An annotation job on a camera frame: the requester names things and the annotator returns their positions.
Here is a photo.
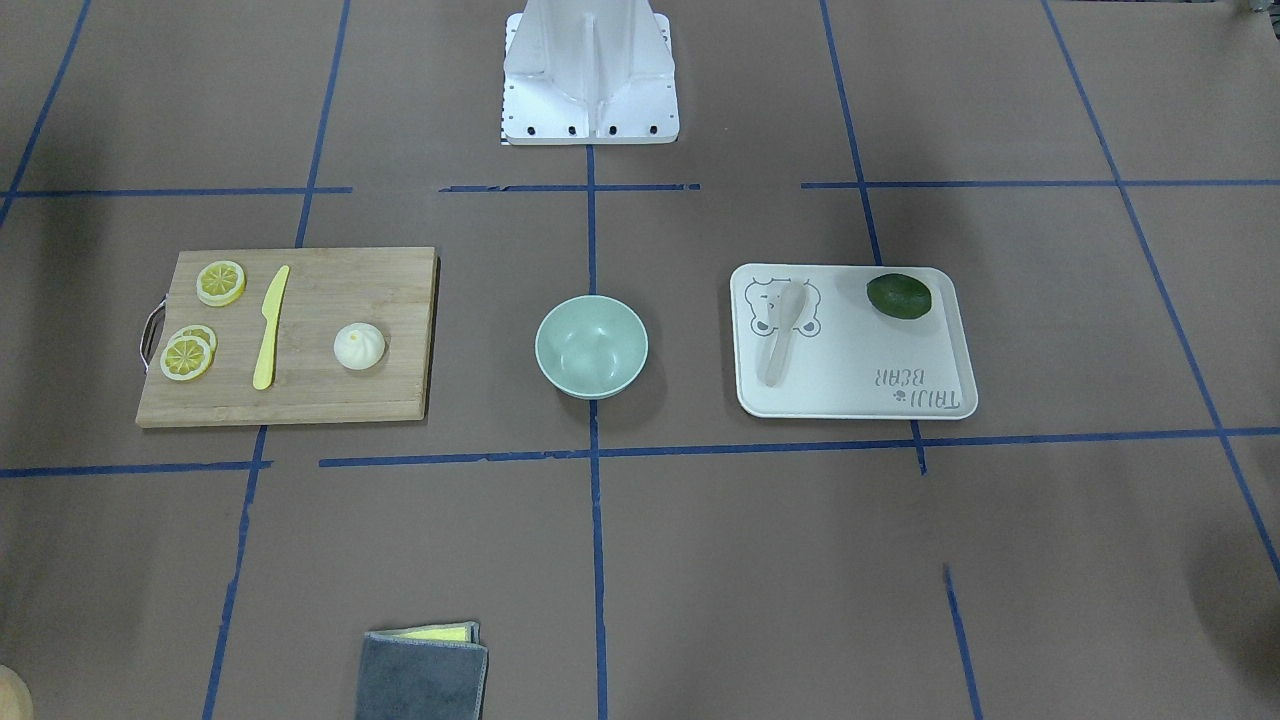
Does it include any translucent white spoon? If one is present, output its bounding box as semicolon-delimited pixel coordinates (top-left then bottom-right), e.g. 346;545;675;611
764;281;806;387

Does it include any white steamed bun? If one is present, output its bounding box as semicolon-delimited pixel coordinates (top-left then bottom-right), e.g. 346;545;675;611
332;322;387;372

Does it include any mint green bowl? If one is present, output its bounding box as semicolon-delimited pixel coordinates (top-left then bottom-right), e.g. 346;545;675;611
534;293;650;401

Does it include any white bear tray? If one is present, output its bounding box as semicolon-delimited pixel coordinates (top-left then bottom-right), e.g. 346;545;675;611
730;263;979;420

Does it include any green avocado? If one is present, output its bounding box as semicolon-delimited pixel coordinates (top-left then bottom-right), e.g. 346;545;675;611
865;273;933;320

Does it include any yellow sponge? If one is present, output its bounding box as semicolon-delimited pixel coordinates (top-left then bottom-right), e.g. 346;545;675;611
389;621;477;643

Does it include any bamboo cutting board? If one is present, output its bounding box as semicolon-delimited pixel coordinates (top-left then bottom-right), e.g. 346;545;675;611
136;247;438;428

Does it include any yellow plastic knife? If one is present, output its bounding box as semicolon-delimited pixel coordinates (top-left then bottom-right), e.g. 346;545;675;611
252;264;291;391

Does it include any grey folded cloth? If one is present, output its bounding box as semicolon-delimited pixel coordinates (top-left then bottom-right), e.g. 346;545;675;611
355;620;489;719

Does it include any lemon slice upper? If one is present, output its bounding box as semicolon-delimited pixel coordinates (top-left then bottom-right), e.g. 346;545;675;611
195;259;246;307

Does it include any lemon slice behind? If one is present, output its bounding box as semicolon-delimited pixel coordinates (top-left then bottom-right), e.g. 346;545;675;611
169;324;218;352

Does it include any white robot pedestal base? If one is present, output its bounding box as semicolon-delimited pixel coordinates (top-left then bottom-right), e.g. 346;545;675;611
500;1;681;146

